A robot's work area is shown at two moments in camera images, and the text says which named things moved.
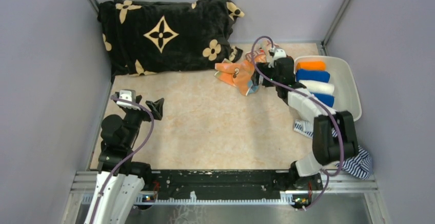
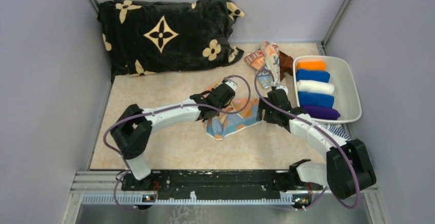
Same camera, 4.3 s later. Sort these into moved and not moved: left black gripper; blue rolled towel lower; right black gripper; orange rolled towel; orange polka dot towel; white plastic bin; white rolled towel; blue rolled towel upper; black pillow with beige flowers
Moved: orange polka dot towel; left black gripper; right black gripper
Not moved: blue rolled towel upper; white rolled towel; white plastic bin; blue rolled towel lower; orange rolled towel; black pillow with beige flowers
